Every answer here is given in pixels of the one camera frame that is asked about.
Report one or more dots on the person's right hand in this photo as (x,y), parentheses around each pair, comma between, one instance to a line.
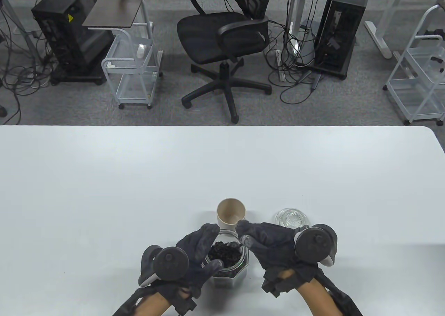
(274,243)

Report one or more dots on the person's left hand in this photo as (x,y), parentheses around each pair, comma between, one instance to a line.
(198,246)

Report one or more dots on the round glass jar lid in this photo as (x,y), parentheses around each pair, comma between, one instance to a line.
(292,218)

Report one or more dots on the black measuring scoop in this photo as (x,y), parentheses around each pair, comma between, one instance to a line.
(234,245)

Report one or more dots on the octagonal glass jar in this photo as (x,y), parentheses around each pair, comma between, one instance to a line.
(229,279)

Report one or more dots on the person's left forearm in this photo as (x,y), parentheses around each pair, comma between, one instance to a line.
(153,303)

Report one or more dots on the person's right forearm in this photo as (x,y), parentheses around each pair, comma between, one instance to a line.
(316,298)

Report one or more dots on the black white left hand controller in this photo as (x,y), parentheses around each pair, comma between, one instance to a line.
(170,262)

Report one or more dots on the black white hand controller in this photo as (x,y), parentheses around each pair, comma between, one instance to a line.
(314,244)
(170,262)

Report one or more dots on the black white right hand controller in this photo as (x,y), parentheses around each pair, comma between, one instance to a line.
(314,244)

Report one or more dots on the white power strip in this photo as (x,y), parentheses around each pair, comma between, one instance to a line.
(281,74)

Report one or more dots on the white cart with brown-top table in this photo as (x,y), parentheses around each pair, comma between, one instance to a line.
(121,69)

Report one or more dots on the black mesh office chair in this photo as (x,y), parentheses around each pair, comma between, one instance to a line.
(208,34)

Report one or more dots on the white desk column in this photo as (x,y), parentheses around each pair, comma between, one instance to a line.
(295,2)

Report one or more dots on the black computer tower yellow sticker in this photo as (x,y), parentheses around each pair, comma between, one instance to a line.
(66,34)

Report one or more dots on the brown top side table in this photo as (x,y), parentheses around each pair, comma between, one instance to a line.
(114,9)

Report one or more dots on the grey desk leg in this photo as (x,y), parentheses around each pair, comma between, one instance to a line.
(26,39)

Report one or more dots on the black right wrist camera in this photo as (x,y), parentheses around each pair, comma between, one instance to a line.
(274,288)

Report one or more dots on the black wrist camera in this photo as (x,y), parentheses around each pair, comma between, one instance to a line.
(274,288)
(184,303)

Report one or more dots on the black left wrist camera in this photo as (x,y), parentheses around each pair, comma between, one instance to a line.
(184,303)

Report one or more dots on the white desk frame dark top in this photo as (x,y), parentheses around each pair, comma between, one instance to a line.
(377,37)

